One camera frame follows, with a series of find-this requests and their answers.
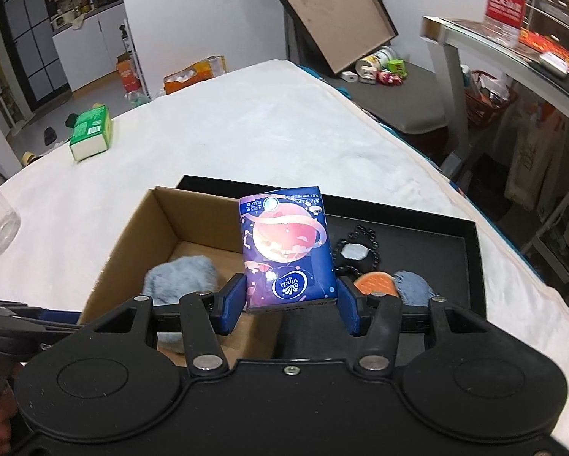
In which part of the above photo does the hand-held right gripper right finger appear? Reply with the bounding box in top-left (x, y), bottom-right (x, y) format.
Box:
top-left (338, 275), bottom-right (493, 375)

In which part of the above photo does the grey-blue fluffy plush toy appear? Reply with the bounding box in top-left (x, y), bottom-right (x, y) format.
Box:
top-left (143, 255), bottom-right (219, 355)

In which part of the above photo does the orange carton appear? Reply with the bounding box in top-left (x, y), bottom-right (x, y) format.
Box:
top-left (117, 54), bottom-right (143, 93)

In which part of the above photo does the orange snack bag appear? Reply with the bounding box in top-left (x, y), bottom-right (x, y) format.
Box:
top-left (163, 56), bottom-right (227, 95)

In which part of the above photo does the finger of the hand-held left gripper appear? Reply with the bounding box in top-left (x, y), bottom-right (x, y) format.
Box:
top-left (0, 297), bottom-right (82, 343)

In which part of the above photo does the dark grey low platform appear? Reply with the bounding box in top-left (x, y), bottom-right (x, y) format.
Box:
top-left (332, 54), bottom-right (453, 135)

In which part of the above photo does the red printed paper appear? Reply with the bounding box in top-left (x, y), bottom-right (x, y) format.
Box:
top-left (519, 28), bottom-right (569, 77)

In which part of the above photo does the blue snack packet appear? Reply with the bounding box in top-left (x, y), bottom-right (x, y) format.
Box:
top-left (239, 189), bottom-right (339, 314)

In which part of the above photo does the brown board with black frame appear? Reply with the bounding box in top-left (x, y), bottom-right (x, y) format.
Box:
top-left (253, 0), bottom-right (400, 77)

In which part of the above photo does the red basket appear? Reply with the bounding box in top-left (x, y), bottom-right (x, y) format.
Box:
top-left (465, 70), bottom-right (520, 129)

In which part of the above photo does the white cabinet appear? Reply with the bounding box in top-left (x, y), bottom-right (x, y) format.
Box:
top-left (51, 2), bottom-right (128, 91)

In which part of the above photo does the brown cardboard box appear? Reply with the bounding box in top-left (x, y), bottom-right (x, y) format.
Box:
top-left (78, 186), bottom-right (285, 371)

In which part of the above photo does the glass top desk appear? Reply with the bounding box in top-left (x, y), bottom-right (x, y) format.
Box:
top-left (420, 15), bottom-right (569, 172)

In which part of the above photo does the cream tote bag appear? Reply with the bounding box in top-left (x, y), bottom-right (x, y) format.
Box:
top-left (503, 109), bottom-right (565, 210)

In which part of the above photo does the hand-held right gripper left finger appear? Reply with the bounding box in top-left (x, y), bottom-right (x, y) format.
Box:
top-left (78, 273), bottom-right (247, 375)

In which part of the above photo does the green tissue pack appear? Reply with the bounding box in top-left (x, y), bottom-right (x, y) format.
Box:
top-left (70, 106), bottom-right (113, 162)

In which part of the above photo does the white can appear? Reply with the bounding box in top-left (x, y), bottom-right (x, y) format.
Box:
top-left (355, 46), bottom-right (395, 74)

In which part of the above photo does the black framed glass door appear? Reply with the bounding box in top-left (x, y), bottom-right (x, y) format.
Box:
top-left (0, 0), bottom-right (71, 110)

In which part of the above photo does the black beaded round ornament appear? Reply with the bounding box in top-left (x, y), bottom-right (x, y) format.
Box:
top-left (332, 225), bottom-right (382, 276)

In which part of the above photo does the burger plush toy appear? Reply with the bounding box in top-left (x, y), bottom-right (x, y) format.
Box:
top-left (353, 271), bottom-right (401, 301)

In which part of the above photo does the red label water bottle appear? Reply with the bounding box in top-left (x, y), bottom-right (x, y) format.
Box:
top-left (484, 0), bottom-right (532, 48)

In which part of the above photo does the black shallow tray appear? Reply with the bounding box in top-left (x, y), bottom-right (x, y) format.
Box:
top-left (176, 175), bottom-right (489, 357)

